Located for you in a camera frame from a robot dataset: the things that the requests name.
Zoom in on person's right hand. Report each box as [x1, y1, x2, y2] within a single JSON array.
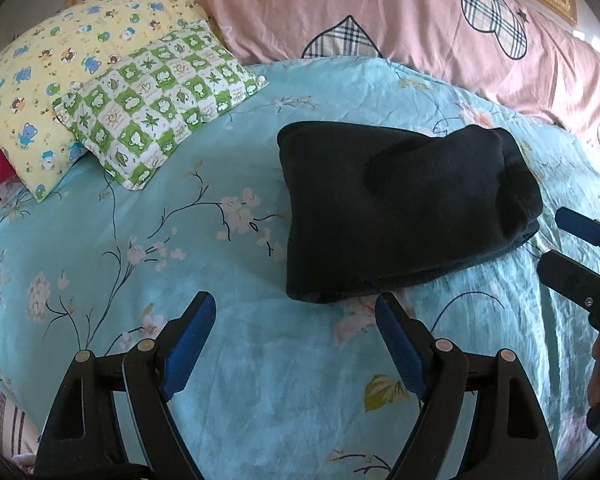
[[588, 335, 600, 408]]

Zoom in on yellow cartoon print pillow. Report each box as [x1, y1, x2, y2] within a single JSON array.
[[0, 0, 208, 202]]

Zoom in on green checkered small pillow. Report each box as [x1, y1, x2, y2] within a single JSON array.
[[54, 21, 268, 191]]

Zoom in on black pants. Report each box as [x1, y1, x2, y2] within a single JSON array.
[[277, 122, 543, 304]]

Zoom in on pink quilt with plaid hearts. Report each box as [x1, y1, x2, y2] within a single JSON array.
[[196, 0, 600, 148]]

